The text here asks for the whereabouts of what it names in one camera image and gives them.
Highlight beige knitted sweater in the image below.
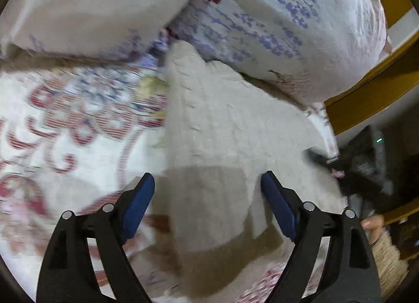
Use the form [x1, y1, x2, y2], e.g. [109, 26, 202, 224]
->
[151, 41, 346, 302]

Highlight fuzzy beige sleeve forearm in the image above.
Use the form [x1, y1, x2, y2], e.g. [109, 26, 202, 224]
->
[371, 231, 409, 302]

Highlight person's right hand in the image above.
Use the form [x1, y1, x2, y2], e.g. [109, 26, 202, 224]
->
[361, 214, 384, 245]

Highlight floral bed sheet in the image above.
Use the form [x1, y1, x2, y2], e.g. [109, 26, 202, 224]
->
[1, 60, 336, 302]

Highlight blue patterned white pillow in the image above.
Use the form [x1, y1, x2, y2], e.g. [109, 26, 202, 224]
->
[168, 0, 387, 105]

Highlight pink pillow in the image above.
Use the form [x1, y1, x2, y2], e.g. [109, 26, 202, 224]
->
[1, 0, 189, 61]

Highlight wooden wardrobe frame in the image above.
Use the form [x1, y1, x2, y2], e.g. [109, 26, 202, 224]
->
[326, 0, 418, 135]

